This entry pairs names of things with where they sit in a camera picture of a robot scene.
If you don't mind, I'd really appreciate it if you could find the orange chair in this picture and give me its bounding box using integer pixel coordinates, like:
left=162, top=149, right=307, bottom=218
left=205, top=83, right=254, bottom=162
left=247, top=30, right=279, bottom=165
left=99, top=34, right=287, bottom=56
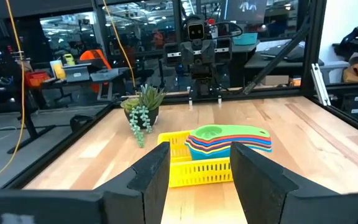
left=79, top=49, right=112, bottom=94

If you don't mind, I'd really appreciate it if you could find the teal storage bin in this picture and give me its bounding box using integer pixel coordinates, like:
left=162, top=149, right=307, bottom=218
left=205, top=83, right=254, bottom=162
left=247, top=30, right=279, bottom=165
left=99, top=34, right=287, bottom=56
left=231, top=32, right=259, bottom=47

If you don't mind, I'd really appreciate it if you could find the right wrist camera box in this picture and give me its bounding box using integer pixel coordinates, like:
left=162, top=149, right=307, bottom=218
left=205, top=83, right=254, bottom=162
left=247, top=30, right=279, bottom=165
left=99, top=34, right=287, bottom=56
left=186, top=22, right=206, bottom=41

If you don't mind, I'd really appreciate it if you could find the black table frame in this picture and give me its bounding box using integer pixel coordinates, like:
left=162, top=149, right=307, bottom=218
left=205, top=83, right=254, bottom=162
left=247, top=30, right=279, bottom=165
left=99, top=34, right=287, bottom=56
left=1, top=0, right=358, bottom=190

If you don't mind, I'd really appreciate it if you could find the grey desk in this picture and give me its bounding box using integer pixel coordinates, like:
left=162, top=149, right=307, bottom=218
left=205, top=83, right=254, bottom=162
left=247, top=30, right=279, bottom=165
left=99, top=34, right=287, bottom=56
left=39, top=67, right=130, bottom=102

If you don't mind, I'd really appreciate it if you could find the potted succulent plant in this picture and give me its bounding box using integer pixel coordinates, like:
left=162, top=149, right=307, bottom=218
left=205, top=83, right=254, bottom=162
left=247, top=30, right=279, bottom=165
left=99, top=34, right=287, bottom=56
left=120, top=83, right=167, bottom=149

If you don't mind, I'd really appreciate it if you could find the red crate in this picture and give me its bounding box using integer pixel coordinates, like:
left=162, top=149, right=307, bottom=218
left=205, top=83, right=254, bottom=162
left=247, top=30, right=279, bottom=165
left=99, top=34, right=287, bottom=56
left=24, top=70, right=51, bottom=88

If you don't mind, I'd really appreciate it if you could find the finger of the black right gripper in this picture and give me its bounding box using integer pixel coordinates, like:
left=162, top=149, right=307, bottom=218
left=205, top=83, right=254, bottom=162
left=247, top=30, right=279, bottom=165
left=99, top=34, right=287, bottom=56
left=180, top=40, right=195, bottom=65
left=202, top=40, right=216, bottom=65

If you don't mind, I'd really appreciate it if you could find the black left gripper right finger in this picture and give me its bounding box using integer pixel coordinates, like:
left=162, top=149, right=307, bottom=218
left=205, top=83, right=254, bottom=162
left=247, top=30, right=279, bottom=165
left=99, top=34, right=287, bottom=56
left=230, top=141, right=358, bottom=224

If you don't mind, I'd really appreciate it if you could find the cardboard box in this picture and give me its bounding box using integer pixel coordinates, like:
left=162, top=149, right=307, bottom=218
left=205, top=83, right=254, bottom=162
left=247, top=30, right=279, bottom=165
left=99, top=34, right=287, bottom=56
left=260, top=75, right=291, bottom=87

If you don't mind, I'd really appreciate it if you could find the brown paper bag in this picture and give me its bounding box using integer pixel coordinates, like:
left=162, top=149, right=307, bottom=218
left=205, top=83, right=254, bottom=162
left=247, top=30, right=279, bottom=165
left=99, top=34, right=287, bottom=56
left=342, top=52, right=358, bottom=83

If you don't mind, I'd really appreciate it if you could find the wall video screen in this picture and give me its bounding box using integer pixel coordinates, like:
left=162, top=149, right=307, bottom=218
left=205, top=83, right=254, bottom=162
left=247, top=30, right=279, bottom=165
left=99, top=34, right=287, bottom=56
left=225, top=0, right=269, bottom=24

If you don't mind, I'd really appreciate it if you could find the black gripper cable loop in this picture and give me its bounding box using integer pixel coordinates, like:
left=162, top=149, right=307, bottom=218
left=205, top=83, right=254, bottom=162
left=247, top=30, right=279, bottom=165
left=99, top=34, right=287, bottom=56
left=211, top=21, right=244, bottom=40

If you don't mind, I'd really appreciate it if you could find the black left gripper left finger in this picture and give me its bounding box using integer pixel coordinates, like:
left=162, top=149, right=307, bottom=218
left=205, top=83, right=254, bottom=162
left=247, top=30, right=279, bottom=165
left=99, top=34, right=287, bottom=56
left=95, top=141, right=171, bottom=224

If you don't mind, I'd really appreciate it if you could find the silver aluminium bar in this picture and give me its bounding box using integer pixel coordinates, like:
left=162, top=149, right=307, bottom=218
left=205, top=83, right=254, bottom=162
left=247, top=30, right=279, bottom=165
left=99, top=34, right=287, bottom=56
left=310, top=63, right=331, bottom=106

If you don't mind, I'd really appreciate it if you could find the black desk frame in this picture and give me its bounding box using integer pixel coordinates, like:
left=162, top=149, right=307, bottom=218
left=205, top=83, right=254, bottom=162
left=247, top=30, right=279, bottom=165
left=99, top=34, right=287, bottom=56
left=6, top=90, right=57, bottom=156

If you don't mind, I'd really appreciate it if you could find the green measuring cup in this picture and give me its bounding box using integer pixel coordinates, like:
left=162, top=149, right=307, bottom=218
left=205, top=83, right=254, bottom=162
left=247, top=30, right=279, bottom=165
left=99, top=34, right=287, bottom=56
left=190, top=124, right=272, bottom=142

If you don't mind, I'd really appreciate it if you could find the yellow and white cup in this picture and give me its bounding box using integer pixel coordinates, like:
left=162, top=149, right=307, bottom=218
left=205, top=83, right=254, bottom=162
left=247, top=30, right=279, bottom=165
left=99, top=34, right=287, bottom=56
left=50, top=60, right=67, bottom=80

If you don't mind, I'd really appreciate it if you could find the yellow plastic basket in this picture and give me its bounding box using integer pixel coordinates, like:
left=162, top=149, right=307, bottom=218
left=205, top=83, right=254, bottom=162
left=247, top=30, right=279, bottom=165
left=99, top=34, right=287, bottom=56
left=157, top=129, right=234, bottom=189

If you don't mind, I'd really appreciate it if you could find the grey box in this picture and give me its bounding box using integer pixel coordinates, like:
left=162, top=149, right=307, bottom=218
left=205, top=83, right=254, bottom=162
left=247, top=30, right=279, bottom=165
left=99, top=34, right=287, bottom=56
left=62, top=63, right=93, bottom=83

